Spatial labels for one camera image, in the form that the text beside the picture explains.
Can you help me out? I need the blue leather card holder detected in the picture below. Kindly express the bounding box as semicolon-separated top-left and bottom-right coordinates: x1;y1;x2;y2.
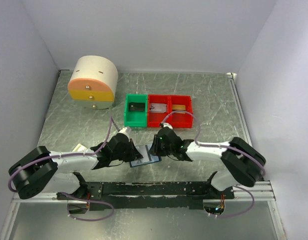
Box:
130;144;162;168

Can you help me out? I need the grey magnetic stripe card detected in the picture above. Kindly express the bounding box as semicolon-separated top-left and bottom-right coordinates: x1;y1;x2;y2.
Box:
149;103;167;113

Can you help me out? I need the dark card with chip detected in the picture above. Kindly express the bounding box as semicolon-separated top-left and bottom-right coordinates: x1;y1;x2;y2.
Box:
129;102;146;112

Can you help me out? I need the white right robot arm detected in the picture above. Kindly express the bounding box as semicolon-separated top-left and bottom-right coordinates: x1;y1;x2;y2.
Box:
149;126;266;199

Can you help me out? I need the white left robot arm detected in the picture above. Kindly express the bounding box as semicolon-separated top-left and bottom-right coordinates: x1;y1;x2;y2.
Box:
8;132;143;200

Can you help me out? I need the gold card in red bin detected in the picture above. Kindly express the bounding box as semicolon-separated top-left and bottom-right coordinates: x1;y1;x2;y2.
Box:
172;104;186;114

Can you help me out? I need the green plastic bin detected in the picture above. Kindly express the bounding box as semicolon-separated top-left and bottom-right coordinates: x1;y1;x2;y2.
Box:
124;94;148;128

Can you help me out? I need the red plastic double bin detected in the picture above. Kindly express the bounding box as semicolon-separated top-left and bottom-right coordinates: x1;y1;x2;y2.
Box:
146;94;195;129

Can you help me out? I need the white small cardboard box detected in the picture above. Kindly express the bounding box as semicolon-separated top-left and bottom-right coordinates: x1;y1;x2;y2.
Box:
72;143;88;152

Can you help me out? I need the cream round drawer cabinet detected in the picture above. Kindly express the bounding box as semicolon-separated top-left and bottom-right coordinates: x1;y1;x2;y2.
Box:
67;55;118;110

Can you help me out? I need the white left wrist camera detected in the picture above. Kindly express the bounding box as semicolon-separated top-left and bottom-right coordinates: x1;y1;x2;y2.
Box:
119;126;132;138

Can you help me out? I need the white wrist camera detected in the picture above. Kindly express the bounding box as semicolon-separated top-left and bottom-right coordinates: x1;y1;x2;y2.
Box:
119;126;132;138
160;122;173;130

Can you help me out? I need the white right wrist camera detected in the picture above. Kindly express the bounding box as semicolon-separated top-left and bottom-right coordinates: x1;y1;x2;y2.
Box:
160;122;173;130

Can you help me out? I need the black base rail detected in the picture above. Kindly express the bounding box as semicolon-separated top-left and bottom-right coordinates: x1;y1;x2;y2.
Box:
72;181;234;210

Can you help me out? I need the aluminium frame rail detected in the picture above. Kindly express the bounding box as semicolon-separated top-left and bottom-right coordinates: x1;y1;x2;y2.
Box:
232;181;276;202

